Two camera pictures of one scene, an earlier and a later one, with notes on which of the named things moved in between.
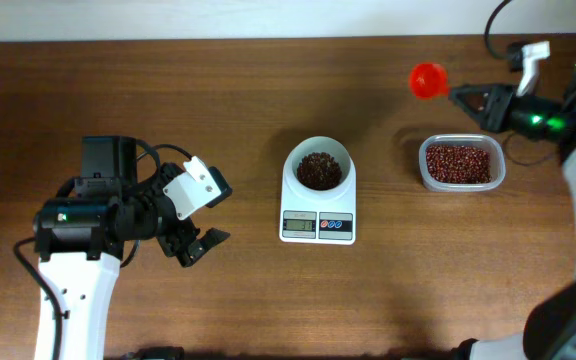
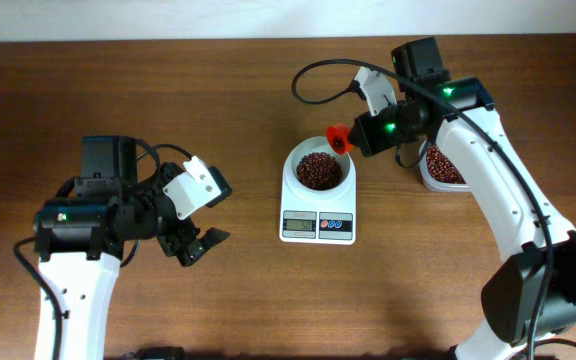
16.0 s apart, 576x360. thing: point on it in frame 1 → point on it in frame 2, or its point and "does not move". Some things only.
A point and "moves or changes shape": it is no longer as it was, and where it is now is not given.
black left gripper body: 160,219 does not move
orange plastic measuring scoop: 428,80 moves or changes shape
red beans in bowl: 318,171 does not move
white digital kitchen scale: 328,221 does not move
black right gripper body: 501,107 → 356,137
